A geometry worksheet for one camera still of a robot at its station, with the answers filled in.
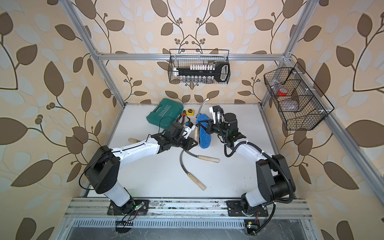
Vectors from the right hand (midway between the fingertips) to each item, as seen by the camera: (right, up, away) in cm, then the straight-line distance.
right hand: (199, 122), depth 83 cm
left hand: (-3, -11, +1) cm, 11 cm away
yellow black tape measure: (-7, +7, +32) cm, 34 cm away
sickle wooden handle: (-44, -12, +16) cm, 49 cm away
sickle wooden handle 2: (-2, -6, 0) cm, 6 cm away
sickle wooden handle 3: (+2, -35, -3) cm, 36 cm away
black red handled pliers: (-11, +5, +30) cm, 32 cm away
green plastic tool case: (-25, +6, +26) cm, 36 cm away
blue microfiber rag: (+3, -9, -2) cm, 9 cm away
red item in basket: (+46, +17, -2) cm, 49 cm away
